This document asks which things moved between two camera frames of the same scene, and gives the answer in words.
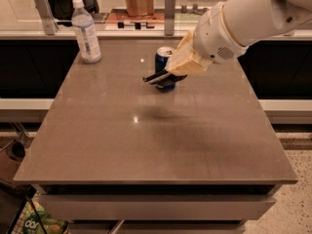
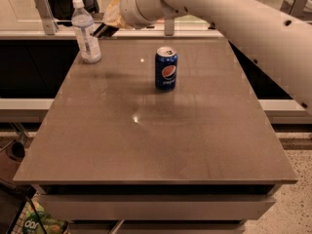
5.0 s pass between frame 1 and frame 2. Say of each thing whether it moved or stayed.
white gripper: moved
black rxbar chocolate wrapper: moved
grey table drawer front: stayed
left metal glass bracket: stayed
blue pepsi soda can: stayed
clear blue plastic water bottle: stayed
